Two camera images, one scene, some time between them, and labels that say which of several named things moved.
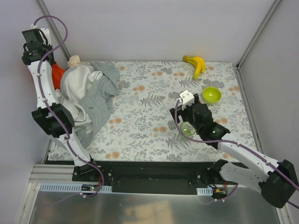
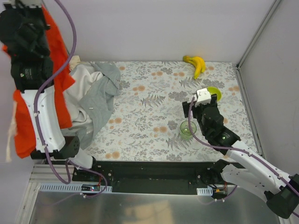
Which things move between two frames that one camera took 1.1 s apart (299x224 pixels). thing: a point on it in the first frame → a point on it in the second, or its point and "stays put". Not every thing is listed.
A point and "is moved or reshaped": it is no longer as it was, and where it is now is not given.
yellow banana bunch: [199, 63] stays put
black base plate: [202, 178] stays put
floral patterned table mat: [142, 127] stays put
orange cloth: [57, 72] is moved or reshaped
